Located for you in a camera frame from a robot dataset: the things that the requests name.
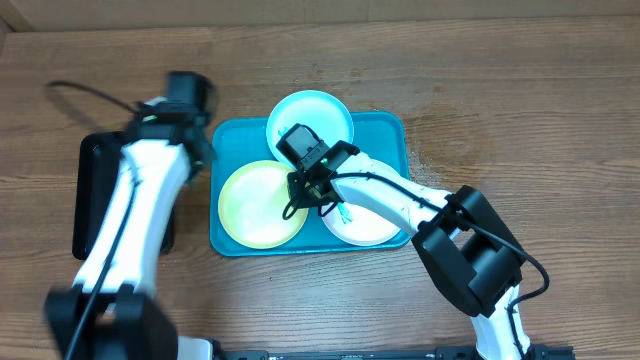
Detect yellow-green plate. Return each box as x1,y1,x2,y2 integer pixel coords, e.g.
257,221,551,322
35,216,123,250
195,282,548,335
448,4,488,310
217,160,308,250

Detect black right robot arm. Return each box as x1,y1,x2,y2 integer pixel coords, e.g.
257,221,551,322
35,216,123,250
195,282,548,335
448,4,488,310
277,140,549,359

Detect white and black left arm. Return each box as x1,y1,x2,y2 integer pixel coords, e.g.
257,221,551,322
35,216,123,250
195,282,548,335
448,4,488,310
45,97,216,360

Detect teal plastic serving tray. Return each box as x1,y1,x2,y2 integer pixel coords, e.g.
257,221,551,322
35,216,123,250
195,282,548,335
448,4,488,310
209,111,410,257

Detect black plastic tray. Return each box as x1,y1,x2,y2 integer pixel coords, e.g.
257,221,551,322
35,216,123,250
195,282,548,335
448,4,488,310
71,130,176,261

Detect white plate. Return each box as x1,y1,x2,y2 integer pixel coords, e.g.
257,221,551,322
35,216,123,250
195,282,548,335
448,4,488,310
322,202,408,247

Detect light blue plate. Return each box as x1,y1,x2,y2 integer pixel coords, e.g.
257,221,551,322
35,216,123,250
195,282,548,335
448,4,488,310
266,90,354,168

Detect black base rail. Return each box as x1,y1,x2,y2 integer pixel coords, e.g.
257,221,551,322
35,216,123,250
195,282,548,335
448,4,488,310
213,344,576,360

